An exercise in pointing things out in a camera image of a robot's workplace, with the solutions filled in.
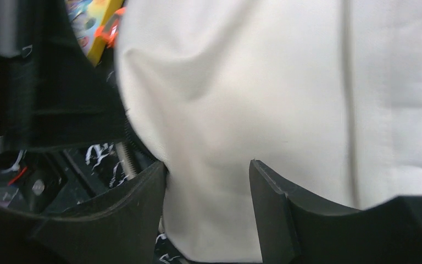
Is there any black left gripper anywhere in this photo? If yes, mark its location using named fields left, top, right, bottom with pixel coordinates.
left=0, top=1, right=125, bottom=153

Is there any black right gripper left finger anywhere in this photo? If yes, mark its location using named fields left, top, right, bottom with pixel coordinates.
left=0, top=162, right=166, bottom=263

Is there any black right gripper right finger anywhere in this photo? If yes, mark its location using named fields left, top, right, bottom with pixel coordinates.
left=249, top=160, right=422, bottom=263

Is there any beige student backpack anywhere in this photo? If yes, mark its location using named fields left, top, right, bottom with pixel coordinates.
left=115, top=1, right=422, bottom=263

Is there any yellow crayon box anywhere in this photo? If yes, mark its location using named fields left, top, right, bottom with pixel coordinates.
left=65, top=1, right=124, bottom=65

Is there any small orange toy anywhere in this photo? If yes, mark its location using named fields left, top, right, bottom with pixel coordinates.
left=94, top=7, right=125, bottom=48

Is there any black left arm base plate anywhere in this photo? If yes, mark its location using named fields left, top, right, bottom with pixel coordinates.
left=0, top=143, right=137, bottom=215

